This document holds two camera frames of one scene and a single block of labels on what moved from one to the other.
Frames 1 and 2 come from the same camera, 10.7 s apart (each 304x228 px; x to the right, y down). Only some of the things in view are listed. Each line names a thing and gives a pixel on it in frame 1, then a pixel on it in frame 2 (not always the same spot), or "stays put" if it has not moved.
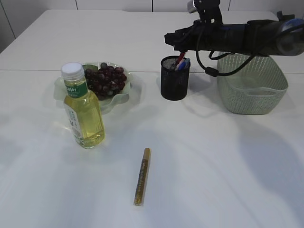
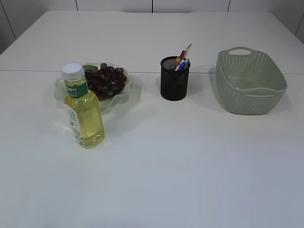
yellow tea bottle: [83, 109] stays put
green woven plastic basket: [251, 89] stays put
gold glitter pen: [138, 198] to [177, 61]
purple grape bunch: [107, 80] stays put
